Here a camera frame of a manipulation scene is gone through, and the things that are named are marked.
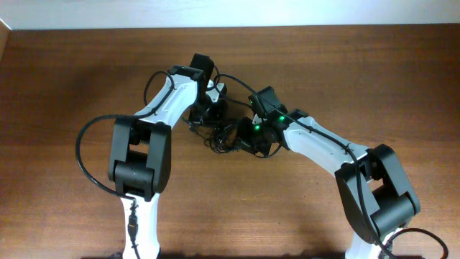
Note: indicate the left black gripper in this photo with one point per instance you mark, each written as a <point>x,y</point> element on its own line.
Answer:
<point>215,121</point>

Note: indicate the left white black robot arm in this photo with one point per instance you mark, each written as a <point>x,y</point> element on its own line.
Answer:
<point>141,151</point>

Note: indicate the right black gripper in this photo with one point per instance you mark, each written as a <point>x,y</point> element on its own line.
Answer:
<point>242,141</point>

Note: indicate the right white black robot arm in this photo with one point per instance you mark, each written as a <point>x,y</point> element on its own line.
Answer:
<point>376,194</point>

